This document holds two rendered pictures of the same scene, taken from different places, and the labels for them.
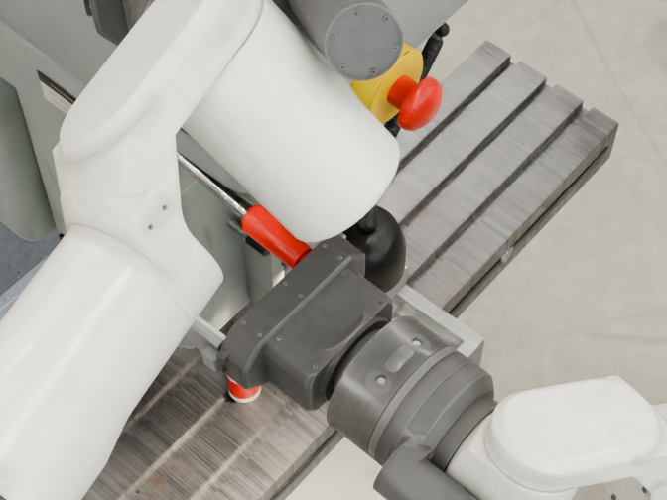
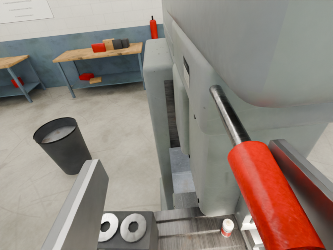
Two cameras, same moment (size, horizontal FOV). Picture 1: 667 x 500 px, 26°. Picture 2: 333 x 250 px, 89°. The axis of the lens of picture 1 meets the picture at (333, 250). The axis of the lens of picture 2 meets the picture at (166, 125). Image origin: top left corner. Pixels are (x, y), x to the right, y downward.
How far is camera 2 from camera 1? 0.89 m
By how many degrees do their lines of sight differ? 37
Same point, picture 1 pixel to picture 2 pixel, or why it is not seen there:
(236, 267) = (234, 199)
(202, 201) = not seen: hidden behind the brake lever
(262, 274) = (243, 209)
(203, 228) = (225, 172)
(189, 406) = (208, 224)
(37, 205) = (187, 143)
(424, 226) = not seen: hidden behind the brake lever
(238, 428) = (217, 241)
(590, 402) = not seen: outside the picture
